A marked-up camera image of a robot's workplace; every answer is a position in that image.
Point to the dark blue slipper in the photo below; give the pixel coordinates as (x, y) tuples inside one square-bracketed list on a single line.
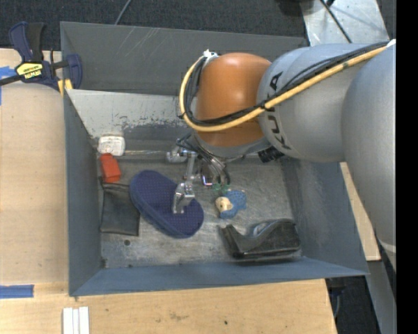
[(153, 193)]

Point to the black cylinder on white bracket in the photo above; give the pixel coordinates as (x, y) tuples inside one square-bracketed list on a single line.
[(270, 153)]

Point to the black tape dispenser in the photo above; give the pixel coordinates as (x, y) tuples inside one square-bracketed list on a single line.
[(264, 244)]

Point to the black cloth pouch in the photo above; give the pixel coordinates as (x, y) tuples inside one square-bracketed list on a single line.
[(120, 210)]

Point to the blue and beige toy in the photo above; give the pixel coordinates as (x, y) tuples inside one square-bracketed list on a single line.
[(234, 202)]

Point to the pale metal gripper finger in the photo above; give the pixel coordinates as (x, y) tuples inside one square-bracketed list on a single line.
[(188, 194), (177, 205)]

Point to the grey metal bin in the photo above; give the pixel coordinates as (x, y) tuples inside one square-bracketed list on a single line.
[(202, 252)]

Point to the red plastic block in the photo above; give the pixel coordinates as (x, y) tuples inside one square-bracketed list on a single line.
[(110, 169)]

